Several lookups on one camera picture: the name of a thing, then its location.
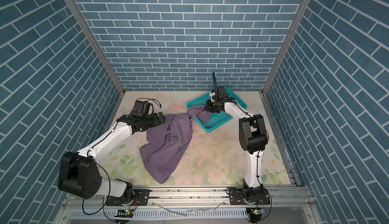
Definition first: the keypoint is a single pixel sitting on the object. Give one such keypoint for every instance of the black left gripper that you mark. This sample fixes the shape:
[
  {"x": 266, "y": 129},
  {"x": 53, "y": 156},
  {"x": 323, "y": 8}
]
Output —
[{"x": 156, "y": 121}]

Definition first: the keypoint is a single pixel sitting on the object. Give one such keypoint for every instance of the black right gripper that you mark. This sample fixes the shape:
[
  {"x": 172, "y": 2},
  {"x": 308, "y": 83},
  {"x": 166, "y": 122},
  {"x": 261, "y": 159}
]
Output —
[{"x": 207, "y": 106}]

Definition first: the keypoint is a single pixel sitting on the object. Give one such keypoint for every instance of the purple trousers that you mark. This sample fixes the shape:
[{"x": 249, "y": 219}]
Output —
[{"x": 167, "y": 143}]

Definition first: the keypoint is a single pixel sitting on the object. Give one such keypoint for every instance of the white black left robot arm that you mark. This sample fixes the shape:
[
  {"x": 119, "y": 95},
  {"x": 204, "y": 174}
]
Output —
[{"x": 79, "y": 173}]

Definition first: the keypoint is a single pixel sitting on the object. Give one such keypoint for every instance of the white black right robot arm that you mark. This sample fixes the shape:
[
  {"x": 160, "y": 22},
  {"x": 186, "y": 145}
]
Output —
[{"x": 253, "y": 137}]

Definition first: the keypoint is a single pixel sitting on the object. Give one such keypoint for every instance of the teal plastic basket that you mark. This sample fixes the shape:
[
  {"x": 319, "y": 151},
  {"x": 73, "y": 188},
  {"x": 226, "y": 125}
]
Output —
[{"x": 216, "y": 119}]

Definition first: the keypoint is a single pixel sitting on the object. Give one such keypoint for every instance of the left green circuit board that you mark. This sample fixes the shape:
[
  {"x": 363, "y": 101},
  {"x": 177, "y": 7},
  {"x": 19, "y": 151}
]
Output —
[{"x": 124, "y": 213}]

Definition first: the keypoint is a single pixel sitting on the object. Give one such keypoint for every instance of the green circuit board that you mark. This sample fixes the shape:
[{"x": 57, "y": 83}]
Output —
[
  {"x": 255, "y": 211},
  {"x": 124, "y": 213}
]

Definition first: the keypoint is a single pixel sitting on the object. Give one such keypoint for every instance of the right green circuit board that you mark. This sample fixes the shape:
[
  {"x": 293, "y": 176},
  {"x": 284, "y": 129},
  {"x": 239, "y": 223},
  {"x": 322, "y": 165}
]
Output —
[{"x": 255, "y": 211}]

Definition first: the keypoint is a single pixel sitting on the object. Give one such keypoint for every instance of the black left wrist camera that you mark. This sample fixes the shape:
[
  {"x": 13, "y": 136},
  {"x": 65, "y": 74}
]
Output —
[{"x": 142, "y": 109}]

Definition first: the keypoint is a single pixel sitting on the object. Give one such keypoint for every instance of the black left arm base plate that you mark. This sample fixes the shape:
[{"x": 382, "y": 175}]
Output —
[{"x": 136, "y": 197}]

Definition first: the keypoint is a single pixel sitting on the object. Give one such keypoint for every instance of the white vented cable duct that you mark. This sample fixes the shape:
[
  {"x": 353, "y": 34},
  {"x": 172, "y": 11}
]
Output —
[{"x": 157, "y": 214}]

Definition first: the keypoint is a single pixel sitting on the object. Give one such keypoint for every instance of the loose clear cable tie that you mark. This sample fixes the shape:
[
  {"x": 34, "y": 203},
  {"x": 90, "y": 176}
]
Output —
[{"x": 210, "y": 211}]

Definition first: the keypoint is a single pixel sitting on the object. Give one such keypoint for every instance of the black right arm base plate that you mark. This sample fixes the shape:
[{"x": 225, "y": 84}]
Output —
[{"x": 251, "y": 196}]

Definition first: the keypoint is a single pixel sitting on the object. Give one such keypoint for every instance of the aluminium front rail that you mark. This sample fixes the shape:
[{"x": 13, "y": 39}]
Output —
[{"x": 286, "y": 195}]

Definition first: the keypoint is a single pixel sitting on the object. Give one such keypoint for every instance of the right rear aluminium corner post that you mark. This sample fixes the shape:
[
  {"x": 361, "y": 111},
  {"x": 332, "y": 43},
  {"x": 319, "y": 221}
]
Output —
[{"x": 286, "y": 43}]

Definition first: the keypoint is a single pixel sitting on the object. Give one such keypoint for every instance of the aluminium corner post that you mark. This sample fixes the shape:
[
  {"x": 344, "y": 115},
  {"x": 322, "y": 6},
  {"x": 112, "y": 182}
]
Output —
[
  {"x": 83, "y": 24},
  {"x": 286, "y": 43}
]

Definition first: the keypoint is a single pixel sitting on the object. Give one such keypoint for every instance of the left rear aluminium corner post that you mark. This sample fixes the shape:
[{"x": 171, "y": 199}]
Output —
[{"x": 83, "y": 24}]

